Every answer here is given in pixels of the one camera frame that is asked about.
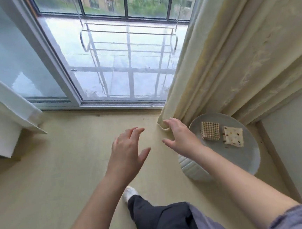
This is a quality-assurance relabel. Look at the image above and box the person's left hand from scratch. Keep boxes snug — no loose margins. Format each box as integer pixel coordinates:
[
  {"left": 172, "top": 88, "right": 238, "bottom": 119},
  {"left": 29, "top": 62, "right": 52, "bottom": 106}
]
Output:
[{"left": 101, "top": 126, "right": 155, "bottom": 189}]

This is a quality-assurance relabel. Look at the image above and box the person's right hand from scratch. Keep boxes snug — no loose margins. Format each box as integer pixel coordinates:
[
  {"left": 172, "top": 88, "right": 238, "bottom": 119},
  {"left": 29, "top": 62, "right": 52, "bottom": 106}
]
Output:
[{"left": 160, "top": 116, "right": 204, "bottom": 163}]

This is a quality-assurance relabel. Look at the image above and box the brown checked cloth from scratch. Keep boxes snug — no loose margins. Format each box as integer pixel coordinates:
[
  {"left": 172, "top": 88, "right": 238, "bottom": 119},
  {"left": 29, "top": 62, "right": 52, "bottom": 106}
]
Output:
[{"left": 200, "top": 120, "right": 223, "bottom": 143}]

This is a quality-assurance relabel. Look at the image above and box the cream polka dot cloth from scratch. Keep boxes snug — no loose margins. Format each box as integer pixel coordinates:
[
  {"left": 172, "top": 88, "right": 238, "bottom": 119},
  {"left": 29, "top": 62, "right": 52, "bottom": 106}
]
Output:
[{"left": 221, "top": 124, "right": 246, "bottom": 150}]

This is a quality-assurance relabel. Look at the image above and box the person's left forearm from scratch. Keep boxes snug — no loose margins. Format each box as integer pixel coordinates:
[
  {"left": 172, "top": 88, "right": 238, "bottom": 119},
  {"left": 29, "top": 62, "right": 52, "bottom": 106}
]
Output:
[{"left": 51, "top": 173, "right": 131, "bottom": 229}]

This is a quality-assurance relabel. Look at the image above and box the person's right forearm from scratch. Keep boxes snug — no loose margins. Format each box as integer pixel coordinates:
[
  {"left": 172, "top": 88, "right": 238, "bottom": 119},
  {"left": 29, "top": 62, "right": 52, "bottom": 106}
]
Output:
[{"left": 188, "top": 136, "right": 302, "bottom": 229}]

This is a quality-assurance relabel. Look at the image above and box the person's white shoe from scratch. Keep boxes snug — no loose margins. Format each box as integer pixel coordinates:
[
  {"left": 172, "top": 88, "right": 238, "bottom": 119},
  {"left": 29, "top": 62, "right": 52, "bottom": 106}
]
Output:
[{"left": 120, "top": 185, "right": 140, "bottom": 205}]

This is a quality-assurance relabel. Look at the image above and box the white round table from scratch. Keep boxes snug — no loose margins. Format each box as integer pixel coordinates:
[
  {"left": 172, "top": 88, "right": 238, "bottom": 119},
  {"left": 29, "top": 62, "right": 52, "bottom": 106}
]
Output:
[{"left": 174, "top": 108, "right": 264, "bottom": 184}]

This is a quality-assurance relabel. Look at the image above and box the person's black trouser leg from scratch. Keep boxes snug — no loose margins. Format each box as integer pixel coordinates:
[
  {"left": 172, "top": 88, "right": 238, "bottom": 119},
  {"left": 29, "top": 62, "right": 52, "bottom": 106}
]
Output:
[{"left": 127, "top": 186, "right": 237, "bottom": 229}]

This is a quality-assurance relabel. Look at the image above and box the white bundled curtain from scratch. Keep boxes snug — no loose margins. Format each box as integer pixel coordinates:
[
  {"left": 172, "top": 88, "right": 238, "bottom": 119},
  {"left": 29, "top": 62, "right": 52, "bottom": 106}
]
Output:
[{"left": 146, "top": 0, "right": 302, "bottom": 134}]

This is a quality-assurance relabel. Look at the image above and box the white linen curtain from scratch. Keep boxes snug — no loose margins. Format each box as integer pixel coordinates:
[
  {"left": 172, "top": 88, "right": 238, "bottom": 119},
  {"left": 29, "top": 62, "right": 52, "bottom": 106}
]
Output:
[{"left": 0, "top": 57, "right": 50, "bottom": 160}]

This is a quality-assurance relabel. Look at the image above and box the white sliding door frame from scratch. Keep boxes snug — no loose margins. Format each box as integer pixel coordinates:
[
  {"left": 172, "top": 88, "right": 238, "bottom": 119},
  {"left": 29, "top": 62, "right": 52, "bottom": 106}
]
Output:
[{"left": 0, "top": 0, "right": 215, "bottom": 123}]

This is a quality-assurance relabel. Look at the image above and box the dark balcony window frame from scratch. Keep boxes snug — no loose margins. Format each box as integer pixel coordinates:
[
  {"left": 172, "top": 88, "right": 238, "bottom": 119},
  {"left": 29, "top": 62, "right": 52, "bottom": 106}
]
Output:
[{"left": 27, "top": 0, "right": 205, "bottom": 36}]

